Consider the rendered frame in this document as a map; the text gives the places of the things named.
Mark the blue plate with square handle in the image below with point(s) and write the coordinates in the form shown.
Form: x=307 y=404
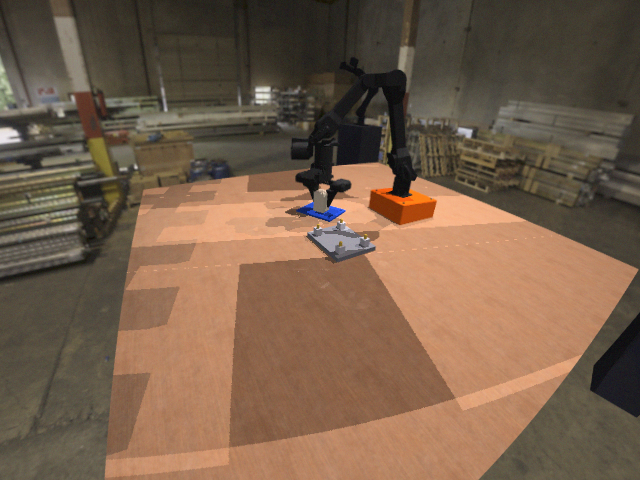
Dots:
x=319 y=209

